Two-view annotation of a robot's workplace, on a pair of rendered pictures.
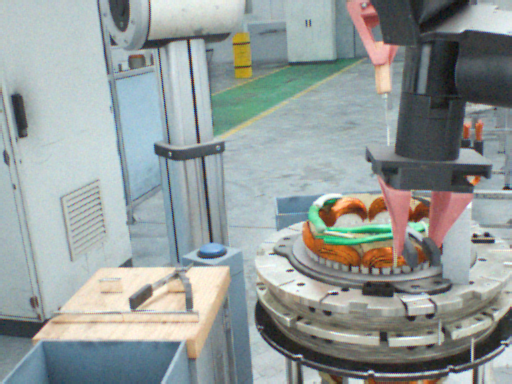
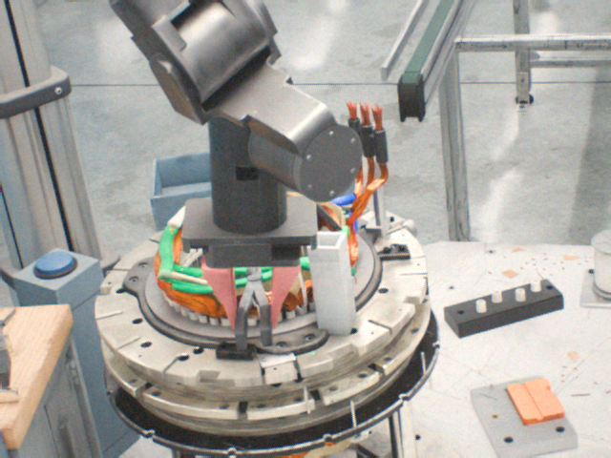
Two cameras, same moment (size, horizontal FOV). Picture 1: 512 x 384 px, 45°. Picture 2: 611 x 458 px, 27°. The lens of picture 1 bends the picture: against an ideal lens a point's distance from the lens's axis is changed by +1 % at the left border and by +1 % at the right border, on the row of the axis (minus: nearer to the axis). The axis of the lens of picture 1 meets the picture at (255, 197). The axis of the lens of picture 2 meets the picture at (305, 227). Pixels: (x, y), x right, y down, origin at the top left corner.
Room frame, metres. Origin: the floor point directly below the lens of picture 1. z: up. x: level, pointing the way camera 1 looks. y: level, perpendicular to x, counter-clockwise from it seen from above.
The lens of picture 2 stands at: (-0.31, -0.19, 1.72)
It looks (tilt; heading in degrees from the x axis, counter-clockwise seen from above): 29 degrees down; 359
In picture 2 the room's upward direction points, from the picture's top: 8 degrees counter-clockwise
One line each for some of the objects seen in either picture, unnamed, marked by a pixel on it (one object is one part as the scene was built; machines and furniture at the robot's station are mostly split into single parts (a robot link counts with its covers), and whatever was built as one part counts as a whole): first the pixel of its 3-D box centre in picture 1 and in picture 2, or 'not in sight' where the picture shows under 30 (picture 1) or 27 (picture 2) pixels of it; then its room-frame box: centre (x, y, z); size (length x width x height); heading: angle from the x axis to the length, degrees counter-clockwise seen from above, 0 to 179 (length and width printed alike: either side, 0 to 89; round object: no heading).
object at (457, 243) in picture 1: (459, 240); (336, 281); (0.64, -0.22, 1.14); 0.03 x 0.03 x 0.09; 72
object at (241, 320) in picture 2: (409, 252); (241, 328); (0.53, -0.14, 1.17); 0.04 x 0.01 x 0.02; 177
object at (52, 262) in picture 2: (211, 249); (54, 262); (0.93, 0.08, 1.04); 0.04 x 0.04 x 0.01
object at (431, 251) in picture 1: (431, 251); (266, 325); (0.53, -0.16, 1.17); 0.04 x 0.01 x 0.02; 177
